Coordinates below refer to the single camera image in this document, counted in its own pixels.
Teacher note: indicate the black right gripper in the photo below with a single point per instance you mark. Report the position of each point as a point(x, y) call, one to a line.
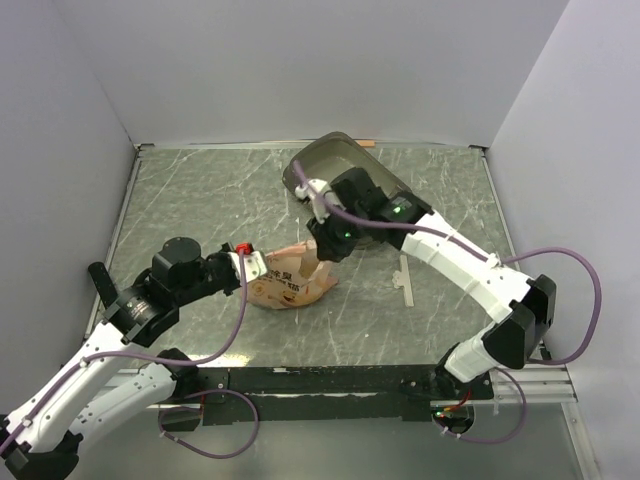
point(329, 246)

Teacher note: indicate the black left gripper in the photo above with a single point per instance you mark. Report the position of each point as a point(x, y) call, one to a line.
point(223, 253)

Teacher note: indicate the orange cat litter bag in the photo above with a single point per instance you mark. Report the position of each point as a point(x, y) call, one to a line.
point(296, 278)

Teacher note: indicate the white bag sealing clip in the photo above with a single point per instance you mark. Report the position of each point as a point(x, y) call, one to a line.
point(401, 280)

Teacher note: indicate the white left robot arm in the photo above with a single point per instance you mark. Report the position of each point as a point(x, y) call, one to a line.
point(112, 376)

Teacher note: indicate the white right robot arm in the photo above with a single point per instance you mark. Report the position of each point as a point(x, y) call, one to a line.
point(520, 308)

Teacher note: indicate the grey plastic litter box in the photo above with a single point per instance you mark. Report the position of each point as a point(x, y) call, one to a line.
point(325, 160)

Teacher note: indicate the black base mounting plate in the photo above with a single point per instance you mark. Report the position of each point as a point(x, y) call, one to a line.
point(407, 392)

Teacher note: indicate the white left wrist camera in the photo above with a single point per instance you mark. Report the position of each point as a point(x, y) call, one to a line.
point(245, 257)

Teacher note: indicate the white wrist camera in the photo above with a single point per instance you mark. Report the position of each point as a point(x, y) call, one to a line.
point(319, 194)
point(245, 257)

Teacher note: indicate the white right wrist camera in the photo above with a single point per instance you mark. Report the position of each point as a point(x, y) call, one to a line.
point(319, 194)

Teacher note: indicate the black perforated bracket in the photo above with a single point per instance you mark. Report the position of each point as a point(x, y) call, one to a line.
point(104, 284)

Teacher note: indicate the aluminium rail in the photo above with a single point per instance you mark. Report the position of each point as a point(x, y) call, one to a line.
point(540, 384)

